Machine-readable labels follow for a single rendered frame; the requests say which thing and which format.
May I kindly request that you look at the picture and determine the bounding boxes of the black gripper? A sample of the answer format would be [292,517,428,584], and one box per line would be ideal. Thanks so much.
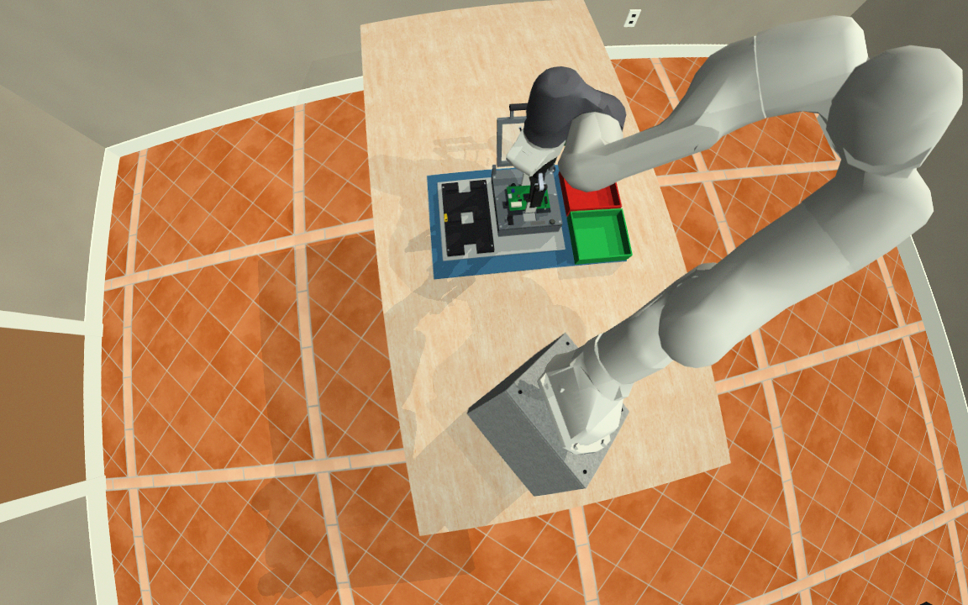
[521,157,557,213]

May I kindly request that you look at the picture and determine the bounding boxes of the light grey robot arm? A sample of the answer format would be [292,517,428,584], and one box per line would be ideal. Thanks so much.
[506,15,963,455]

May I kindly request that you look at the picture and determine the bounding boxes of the green circuit board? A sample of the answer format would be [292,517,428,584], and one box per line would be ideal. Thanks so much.
[507,185,550,211]

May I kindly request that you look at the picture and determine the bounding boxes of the green open-top bin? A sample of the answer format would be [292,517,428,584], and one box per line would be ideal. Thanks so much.
[567,208,633,265]

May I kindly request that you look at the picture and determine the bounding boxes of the red open bin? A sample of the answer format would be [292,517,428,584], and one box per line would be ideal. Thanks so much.
[558,172,622,216]

